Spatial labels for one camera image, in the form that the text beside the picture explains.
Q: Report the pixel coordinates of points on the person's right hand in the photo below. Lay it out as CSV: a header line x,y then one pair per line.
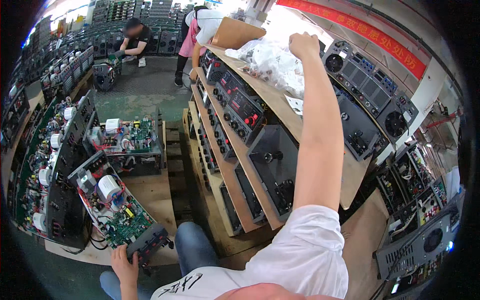
x,y
307,45

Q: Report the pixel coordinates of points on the person's left hand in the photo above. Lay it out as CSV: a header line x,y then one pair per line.
x,y
125,268

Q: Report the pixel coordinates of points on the person's right fingers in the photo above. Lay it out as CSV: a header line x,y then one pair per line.
x,y
300,37

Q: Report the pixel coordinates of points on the clear plastic bag of parts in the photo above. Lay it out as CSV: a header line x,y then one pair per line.
x,y
273,63

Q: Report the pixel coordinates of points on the chassis with green board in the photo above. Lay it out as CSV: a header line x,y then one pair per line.
x,y
120,217

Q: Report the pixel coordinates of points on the brown cardboard carton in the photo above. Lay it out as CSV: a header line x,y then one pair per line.
x,y
234,33

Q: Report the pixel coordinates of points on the white paper sheet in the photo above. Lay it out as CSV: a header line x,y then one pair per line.
x,y
295,105

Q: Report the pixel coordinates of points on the red banner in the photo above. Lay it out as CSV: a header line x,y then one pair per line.
x,y
367,32

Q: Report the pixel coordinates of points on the long wooden board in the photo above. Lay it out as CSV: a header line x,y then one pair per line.
x,y
277,105

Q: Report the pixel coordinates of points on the row of grey fan units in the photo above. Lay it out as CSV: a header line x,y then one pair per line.
x,y
371,86

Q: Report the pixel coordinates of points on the black unit with red knobs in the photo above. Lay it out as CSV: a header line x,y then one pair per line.
x,y
240,108

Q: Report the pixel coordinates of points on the black panel unit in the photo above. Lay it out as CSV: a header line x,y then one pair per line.
x,y
356,127

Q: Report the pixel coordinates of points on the dark grey metal chassis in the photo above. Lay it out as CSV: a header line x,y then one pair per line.
x,y
272,168

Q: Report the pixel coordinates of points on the stack of units on boards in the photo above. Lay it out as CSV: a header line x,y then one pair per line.
x,y
217,157

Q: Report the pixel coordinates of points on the stacks of finished black units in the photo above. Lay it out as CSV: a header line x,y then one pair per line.
x,y
150,22

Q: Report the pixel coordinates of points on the group of open circuit units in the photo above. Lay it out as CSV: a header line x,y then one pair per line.
x,y
412,187

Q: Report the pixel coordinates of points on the grey unit with fan grille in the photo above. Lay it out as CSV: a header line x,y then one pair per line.
x,y
105,75

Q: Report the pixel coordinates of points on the open chassis with white capacitor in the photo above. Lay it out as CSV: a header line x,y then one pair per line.
x,y
129,140

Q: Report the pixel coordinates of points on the person's body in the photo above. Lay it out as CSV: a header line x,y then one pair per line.
x,y
292,262

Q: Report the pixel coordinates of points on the person's legs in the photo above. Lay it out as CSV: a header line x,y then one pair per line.
x,y
193,247

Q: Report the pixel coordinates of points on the grey vented unit with fan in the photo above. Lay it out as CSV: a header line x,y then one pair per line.
x,y
420,243

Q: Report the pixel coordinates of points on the racks of units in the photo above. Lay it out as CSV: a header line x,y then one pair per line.
x,y
41,75

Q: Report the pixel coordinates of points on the row of open electronic units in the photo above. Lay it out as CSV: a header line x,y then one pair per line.
x,y
56,168

